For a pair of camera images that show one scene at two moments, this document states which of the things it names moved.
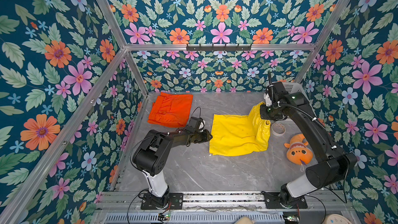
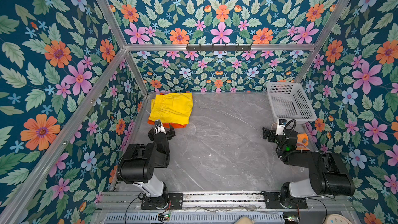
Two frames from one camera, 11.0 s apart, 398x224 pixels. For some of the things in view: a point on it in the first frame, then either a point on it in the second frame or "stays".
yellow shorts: [234, 135] to [172, 108]
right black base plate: [273, 201] stays
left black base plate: [175, 201] stays
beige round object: [244, 220] stays
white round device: [336, 219] stays
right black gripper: [263, 114] to [267, 133]
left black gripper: [207, 137] to [168, 135]
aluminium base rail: [124, 207] stays
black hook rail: [218, 48] stays
